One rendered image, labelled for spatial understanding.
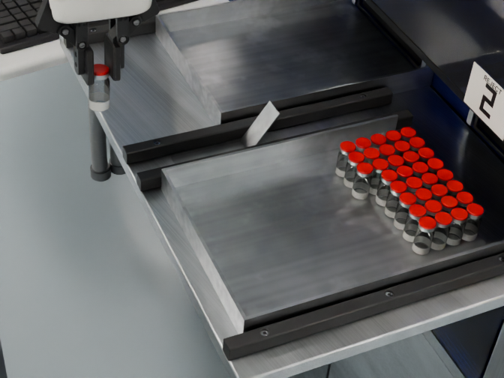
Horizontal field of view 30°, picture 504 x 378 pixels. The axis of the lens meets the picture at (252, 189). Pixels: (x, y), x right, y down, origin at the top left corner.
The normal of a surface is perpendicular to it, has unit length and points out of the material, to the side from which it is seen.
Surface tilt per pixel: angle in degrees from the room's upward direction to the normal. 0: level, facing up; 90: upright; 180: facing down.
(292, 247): 0
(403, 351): 90
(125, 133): 0
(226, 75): 0
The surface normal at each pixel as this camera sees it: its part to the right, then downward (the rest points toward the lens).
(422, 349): -0.91, 0.23
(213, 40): 0.07, -0.74
